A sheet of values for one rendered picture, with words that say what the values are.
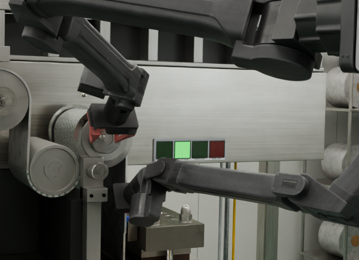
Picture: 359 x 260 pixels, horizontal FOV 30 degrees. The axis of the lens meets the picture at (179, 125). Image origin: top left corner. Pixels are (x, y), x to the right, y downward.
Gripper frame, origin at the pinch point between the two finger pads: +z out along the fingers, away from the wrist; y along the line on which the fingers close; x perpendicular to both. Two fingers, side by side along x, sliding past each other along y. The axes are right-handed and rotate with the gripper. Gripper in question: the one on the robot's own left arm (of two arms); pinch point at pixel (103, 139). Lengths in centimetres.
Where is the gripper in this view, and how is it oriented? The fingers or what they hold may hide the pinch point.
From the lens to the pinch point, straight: 155.5
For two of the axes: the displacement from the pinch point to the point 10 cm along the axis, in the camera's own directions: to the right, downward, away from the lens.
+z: -3.5, 5.9, 7.3
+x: -2.4, -8.1, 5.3
